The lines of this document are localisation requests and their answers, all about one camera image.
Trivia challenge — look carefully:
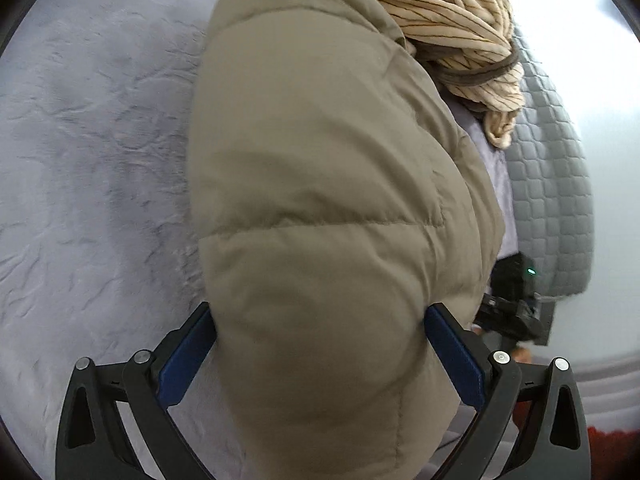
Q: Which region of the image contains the khaki puffer jacket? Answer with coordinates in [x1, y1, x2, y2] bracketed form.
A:
[188, 0, 503, 479]

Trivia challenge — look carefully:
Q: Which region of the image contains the red fuzzy sleeve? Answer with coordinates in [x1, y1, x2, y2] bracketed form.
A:
[500, 396, 639, 479]

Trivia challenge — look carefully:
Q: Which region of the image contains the grey quilted headboard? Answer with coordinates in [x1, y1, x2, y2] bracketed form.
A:
[506, 30, 594, 298]

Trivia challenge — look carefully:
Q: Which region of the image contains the lavender plush bed blanket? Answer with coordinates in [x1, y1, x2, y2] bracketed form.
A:
[0, 0, 519, 480]

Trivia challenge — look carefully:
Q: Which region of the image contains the beige striped knit garment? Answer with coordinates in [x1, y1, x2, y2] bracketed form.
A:
[378, 0, 525, 150]

